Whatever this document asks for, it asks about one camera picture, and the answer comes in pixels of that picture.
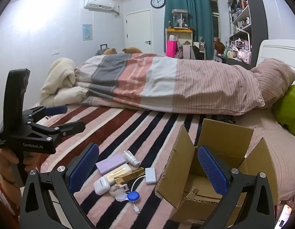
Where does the black bookshelf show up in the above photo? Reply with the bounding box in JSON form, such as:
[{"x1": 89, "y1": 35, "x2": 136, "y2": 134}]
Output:
[{"x1": 227, "y1": 0, "x2": 268, "y2": 71}]

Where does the person's left forearm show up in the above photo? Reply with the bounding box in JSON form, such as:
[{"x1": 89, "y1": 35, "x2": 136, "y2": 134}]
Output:
[{"x1": 0, "y1": 172, "x2": 24, "y2": 229}]

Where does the dark blue printed cloth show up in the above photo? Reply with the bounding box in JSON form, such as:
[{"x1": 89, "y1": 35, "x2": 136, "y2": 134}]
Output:
[{"x1": 210, "y1": 114, "x2": 236, "y2": 124}]

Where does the pale pink tape roll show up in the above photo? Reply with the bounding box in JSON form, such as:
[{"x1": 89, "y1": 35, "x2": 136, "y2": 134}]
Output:
[{"x1": 109, "y1": 184, "x2": 129, "y2": 197}]

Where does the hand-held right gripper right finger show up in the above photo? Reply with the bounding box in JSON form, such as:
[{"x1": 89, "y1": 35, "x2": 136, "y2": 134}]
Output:
[{"x1": 197, "y1": 145, "x2": 276, "y2": 229}]

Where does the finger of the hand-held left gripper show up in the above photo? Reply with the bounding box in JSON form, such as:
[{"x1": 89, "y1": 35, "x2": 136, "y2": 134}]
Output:
[
  {"x1": 27, "y1": 120, "x2": 86, "y2": 142},
  {"x1": 21, "y1": 105, "x2": 68, "y2": 123}
]

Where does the pink striped bed sheet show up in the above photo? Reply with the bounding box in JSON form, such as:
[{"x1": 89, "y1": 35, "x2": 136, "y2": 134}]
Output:
[{"x1": 233, "y1": 107, "x2": 295, "y2": 201}]

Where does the green pillow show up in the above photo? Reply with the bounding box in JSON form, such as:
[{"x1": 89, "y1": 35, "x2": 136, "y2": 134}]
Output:
[{"x1": 272, "y1": 85, "x2": 295, "y2": 140}]

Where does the glass display case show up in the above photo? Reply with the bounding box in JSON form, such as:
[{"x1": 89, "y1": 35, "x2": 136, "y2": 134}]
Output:
[{"x1": 171, "y1": 9, "x2": 189, "y2": 28}]

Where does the yellow shelf stand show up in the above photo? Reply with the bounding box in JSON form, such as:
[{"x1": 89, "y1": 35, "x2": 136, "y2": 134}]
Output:
[{"x1": 166, "y1": 28, "x2": 194, "y2": 55}]

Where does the white sock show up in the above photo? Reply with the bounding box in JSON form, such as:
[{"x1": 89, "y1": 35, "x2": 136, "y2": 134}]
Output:
[{"x1": 123, "y1": 150, "x2": 141, "y2": 167}]

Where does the white adapter with cable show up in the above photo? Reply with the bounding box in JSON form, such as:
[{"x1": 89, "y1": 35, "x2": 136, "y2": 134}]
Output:
[{"x1": 131, "y1": 168, "x2": 157, "y2": 214}]

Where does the brown cardboard box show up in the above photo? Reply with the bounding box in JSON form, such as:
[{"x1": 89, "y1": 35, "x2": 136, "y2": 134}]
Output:
[{"x1": 155, "y1": 118, "x2": 279, "y2": 228}]

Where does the teal curtain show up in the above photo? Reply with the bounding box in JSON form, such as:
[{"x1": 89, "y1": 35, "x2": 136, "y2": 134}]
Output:
[{"x1": 164, "y1": 0, "x2": 214, "y2": 58}]

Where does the pink plastic bag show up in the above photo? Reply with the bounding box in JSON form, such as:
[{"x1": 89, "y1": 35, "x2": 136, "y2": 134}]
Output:
[{"x1": 237, "y1": 49, "x2": 250, "y2": 61}]

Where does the blue and white lens case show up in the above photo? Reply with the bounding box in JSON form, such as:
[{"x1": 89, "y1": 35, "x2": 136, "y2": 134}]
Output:
[{"x1": 115, "y1": 191, "x2": 141, "y2": 203}]

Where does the cream fluffy blanket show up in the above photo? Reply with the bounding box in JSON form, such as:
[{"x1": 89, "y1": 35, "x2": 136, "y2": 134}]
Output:
[{"x1": 40, "y1": 57, "x2": 89, "y2": 107}]

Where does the small wall poster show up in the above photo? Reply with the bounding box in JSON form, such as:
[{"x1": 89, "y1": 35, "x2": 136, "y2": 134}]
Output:
[{"x1": 82, "y1": 24, "x2": 93, "y2": 41}]

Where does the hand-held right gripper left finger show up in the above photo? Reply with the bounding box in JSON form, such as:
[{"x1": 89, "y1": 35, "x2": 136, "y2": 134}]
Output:
[{"x1": 19, "y1": 143, "x2": 100, "y2": 229}]

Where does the dark brown teddy bear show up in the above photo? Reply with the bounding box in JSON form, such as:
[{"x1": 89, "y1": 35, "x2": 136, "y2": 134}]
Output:
[{"x1": 214, "y1": 37, "x2": 225, "y2": 55}]

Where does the white earbuds case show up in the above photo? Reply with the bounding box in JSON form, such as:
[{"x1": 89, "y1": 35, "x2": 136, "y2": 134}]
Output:
[{"x1": 93, "y1": 177, "x2": 111, "y2": 195}]

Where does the striped plush blanket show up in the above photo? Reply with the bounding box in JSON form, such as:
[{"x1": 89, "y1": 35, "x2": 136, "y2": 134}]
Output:
[{"x1": 0, "y1": 102, "x2": 236, "y2": 229}]

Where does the patchwork striped duvet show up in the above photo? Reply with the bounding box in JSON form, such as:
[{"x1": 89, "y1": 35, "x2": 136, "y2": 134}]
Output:
[{"x1": 75, "y1": 52, "x2": 266, "y2": 114}]

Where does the cream box with gold stripe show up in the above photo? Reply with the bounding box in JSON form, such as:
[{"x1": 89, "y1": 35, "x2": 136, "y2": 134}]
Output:
[{"x1": 106, "y1": 163, "x2": 132, "y2": 184}]

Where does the white air conditioner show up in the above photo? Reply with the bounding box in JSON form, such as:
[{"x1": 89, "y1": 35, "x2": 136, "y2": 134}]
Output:
[{"x1": 83, "y1": 0, "x2": 115, "y2": 11}]

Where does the smartphone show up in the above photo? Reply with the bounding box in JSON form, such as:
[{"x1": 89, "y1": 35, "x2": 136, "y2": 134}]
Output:
[{"x1": 275, "y1": 204, "x2": 292, "y2": 228}]

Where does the person's left hand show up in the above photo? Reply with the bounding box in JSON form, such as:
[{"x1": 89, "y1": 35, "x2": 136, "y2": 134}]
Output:
[{"x1": 0, "y1": 148, "x2": 41, "y2": 189}]

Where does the white headboard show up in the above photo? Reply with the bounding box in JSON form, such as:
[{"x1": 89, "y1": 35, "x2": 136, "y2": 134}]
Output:
[{"x1": 255, "y1": 39, "x2": 295, "y2": 86}]

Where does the bright pink bag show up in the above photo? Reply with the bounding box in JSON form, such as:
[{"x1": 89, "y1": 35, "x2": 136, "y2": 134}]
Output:
[{"x1": 166, "y1": 40, "x2": 178, "y2": 58}]

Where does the pink striped pillow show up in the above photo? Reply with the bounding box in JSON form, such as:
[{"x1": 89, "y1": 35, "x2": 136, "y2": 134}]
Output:
[{"x1": 250, "y1": 58, "x2": 295, "y2": 108}]

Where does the dark suitcase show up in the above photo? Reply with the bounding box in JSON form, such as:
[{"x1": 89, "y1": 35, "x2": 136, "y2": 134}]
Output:
[{"x1": 95, "y1": 44, "x2": 110, "y2": 56}]

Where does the purple rectangular case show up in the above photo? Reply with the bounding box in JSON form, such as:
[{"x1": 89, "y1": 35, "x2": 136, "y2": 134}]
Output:
[{"x1": 95, "y1": 154, "x2": 127, "y2": 174}]

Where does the white door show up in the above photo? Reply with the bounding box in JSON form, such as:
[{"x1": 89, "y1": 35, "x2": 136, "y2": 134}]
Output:
[{"x1": 125, "y1": 10, "x2": 152, "y2": 53}]

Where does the shiny gold box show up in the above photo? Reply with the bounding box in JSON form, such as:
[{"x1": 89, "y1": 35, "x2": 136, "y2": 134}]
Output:
[{"x1": 114, "y1": 168, "x2": 146, "y2": 185}]

